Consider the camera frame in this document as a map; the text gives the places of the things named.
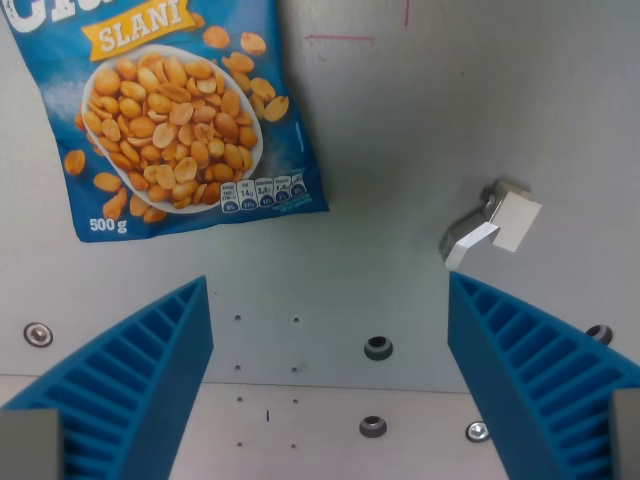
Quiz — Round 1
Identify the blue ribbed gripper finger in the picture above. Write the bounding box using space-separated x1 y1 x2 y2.
0 274 215 480
447 271 640 480

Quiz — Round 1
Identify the silver countersunk table screw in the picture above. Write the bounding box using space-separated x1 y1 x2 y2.
23 322 54 346
465 420 492 443

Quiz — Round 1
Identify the blue salted peanuts bag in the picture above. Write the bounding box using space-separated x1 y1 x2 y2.
0 0 331 244

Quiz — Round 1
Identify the grey metal angle bracket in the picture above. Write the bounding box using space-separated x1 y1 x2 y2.
438 176 544 271

